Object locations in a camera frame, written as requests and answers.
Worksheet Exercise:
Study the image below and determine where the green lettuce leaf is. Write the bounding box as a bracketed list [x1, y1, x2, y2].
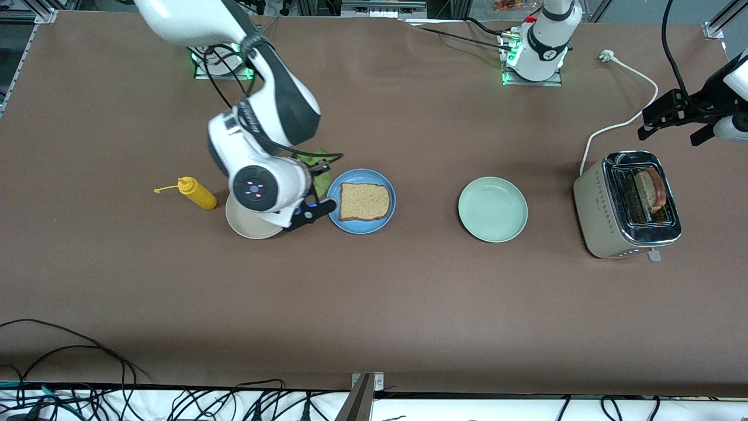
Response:
[295, 149, 335, 198]

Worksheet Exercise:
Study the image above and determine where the brown bread slice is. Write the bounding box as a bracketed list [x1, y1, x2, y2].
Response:
[634, 168, 667, 214]
[339, 182, 391, 222]

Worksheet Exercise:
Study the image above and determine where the yellow squeeze bottle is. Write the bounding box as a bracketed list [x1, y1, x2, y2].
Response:
[153, 176, 218, 211]

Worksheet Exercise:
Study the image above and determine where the beige plate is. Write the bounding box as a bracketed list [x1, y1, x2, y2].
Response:
[225, 196, 287, 240]

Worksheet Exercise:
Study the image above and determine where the blue plate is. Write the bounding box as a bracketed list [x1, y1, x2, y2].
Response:
[325, 168, 397, 235]

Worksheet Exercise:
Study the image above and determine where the mint green plate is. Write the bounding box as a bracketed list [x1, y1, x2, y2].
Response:
[458, 177, 529, 243]

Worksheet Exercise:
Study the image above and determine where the beige chrome toaster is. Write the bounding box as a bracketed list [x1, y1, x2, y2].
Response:
[573, 150, 683, 262]

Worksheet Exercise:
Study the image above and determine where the grey metal bar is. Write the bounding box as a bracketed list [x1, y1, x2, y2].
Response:
[335, 374, 373, 421]

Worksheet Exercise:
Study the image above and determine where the white sheet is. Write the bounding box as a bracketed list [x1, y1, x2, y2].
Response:
[0, 387, 748, 421]

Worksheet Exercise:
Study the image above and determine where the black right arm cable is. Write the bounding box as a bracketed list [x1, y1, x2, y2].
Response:
[202, 44, 344, 163]

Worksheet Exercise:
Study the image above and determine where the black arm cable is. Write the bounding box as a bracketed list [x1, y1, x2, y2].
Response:
[202, 44, 344, 163]
[660, 0, 684, 94]

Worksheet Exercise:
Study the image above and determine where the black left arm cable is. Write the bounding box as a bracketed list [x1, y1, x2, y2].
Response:
[660, 0, 684, 94]

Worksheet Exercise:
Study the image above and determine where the white toaster power cable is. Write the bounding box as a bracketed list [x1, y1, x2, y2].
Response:
[580, 50, 659, 176]

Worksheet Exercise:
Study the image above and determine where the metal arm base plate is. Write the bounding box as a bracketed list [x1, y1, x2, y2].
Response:
[193, 50, 258, 80]
[501, 29, 563, 87]

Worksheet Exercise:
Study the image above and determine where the grey network switch box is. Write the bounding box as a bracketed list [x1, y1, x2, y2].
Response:
[342, 0, 427, 18]

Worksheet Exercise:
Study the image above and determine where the small metal bracket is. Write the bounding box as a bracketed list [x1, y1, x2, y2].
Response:
[351, 372, 385, 391]

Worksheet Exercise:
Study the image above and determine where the perforated metal side rail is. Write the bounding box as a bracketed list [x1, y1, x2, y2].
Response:
[0, 23, 39, 118]

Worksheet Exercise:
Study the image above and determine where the aluminium frame profile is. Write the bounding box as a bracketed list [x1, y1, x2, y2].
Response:
[0, 9, 58, 24]

